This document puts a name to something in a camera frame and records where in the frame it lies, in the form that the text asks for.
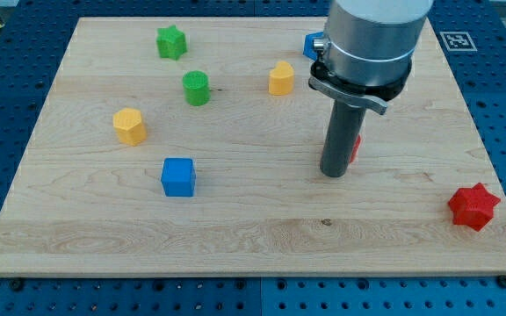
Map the red circle block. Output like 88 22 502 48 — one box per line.
349 134 362 163

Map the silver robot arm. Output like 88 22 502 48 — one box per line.
308 0 433 177

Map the blue cube block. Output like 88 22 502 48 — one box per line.
161 157 196 198

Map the green star block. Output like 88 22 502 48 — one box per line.
156 25 187 61

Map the light wooden board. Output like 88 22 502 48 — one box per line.
0 18 506 278

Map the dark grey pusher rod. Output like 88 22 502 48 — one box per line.
320 101 365 177

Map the white fiducial marker tag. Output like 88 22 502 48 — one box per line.
440 32 477 52

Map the red star block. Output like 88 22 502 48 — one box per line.
447 183 501 232

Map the green cylinder block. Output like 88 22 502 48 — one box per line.
182 70 210 106

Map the yellow hexagon block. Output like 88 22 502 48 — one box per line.
112 107 147 146

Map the yellow heart block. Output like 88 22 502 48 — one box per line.
268 61 295 96

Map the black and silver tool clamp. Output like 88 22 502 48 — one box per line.
308 61 412 115

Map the blue block behind arm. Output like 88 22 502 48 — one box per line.
303 32 323 61

